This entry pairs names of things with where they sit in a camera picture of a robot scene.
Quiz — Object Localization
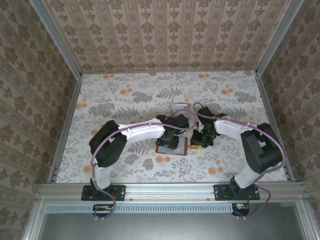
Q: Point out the brown leather card holder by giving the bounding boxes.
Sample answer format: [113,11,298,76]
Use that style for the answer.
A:
[154,136,198,156]

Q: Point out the clear acrylic card box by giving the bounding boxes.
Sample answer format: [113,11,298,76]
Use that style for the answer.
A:
[170,102,191,120]

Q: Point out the floral printed table cover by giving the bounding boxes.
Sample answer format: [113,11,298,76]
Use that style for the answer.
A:
[53,71,288,184]

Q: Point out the small black connector board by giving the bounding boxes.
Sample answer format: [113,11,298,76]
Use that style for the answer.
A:
[92,203,114,218]
[231,202,252,217]

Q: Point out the grey metal panel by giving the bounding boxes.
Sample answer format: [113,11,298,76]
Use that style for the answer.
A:
[23,201,320,240]

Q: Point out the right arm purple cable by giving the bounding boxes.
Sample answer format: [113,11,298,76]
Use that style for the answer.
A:
[192,101,287,222]

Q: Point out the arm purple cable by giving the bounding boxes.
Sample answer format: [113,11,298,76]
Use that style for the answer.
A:
[90,109,197,222]
[192,101,287,222]

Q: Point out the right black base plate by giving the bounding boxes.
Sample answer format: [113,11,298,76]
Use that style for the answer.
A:
[214,184,261,202]

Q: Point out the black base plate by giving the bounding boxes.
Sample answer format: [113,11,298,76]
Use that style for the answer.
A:
[81,184,126,202]
[214,184,261,202]

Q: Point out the wide aluminium frame rail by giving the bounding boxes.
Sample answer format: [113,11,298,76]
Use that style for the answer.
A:
[37,182,309,203]

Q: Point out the thin aluminium rail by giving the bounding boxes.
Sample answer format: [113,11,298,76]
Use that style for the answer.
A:
[81,69,258,75]

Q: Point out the grey slotted cable duct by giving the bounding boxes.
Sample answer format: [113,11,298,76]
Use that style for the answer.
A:
[46,202,251,214]

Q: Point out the aluminium side rail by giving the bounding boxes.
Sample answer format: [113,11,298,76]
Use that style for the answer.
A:
[254,72,296,183]
[46,73,83,184]

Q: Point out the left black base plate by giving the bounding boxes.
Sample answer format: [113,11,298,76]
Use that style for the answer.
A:
[81,184,126,202]

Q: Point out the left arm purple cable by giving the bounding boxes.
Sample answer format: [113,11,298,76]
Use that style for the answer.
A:
[90,109,197,222]

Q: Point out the aluminium frame post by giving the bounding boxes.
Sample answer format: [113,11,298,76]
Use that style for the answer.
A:
[27,0,84,77]
[255,0,306,76]

